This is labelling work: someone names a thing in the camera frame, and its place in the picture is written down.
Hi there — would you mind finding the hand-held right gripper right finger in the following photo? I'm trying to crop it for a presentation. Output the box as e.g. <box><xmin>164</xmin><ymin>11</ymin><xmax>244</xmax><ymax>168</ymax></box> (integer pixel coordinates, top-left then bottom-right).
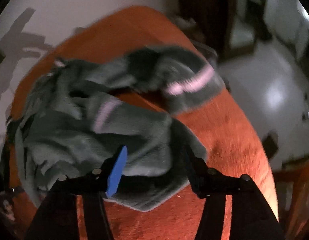
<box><xmin>184</xmin><ymin>145</ymin><xmax>286</xmax><ymax>240</ymax></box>

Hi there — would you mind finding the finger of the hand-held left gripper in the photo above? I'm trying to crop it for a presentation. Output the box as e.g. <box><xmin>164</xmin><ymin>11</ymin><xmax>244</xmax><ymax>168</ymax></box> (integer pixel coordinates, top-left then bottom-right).
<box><xmin>0</xmin><ymin>180</ymin><xmax>20</xmax><ymax>201</ymax></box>

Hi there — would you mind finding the orange blanket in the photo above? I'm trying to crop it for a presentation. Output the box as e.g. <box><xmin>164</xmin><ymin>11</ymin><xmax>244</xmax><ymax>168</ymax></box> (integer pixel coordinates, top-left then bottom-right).
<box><xmin>6</xmin><ymin>5</ymin><xmax>280</xmax><ymax>240</ymax></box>

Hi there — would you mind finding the green fleece jacket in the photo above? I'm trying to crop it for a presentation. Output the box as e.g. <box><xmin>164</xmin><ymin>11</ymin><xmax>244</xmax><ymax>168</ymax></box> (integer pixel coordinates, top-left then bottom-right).
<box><xmin>4</xmin><ymin>45</ymin><xmax>226</xmax><ymax>212</ymax></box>

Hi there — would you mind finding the orange wooden furniture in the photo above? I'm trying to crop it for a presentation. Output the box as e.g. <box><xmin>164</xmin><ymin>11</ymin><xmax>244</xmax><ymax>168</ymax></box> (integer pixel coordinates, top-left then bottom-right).
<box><xmin>272</xmin><ymin>165</ymin><xmax>309</xmax><ymax>240</ymax></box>

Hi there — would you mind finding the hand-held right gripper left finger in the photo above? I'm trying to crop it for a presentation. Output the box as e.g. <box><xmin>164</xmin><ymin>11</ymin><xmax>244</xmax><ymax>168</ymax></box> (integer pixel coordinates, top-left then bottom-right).
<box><xmin>24</xmin><ymin>145</ymin><xmax>128</xmax><ymax>240</ymax></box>

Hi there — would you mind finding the brown wooden door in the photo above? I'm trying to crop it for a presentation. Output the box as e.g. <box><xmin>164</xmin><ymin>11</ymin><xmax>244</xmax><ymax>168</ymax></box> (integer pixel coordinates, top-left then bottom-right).
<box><xmin>176</xmin><ymin>0</ymin><xmax>237</xmax><ymax>55</ymax></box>

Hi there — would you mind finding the wooden framed mirror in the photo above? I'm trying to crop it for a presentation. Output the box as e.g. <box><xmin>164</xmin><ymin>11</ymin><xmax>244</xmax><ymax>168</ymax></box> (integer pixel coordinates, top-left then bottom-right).
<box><xmin>227</xmin><ymin>0</ymin><xmax>272</xmax><ymax>55</ymax></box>

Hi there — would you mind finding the crumpled cloth beside bed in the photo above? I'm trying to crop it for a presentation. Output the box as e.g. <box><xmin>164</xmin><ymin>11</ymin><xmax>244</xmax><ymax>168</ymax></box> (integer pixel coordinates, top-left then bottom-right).
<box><xmin>173</xmin><ymin>16</ymin><xmax>198</xmax><ymax>34</ymax></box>

